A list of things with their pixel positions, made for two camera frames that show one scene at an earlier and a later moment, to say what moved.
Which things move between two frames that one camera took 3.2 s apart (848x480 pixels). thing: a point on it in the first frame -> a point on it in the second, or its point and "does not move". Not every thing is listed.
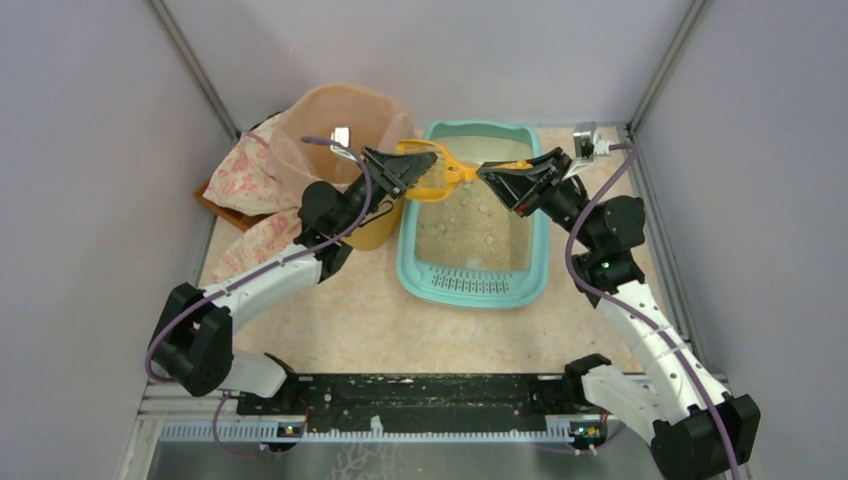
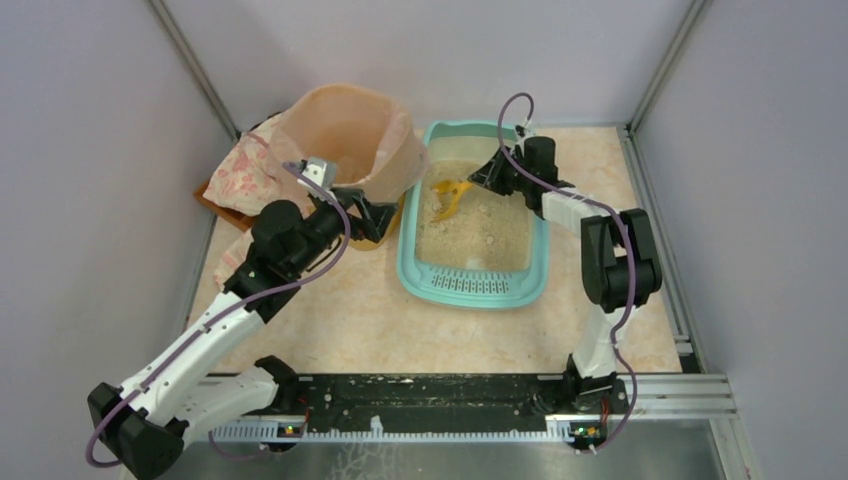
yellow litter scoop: [440, 178] -> [447, 194]
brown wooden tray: [234, 217] does not move
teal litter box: [473, 145] does not move
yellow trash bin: [378, 232] does not move
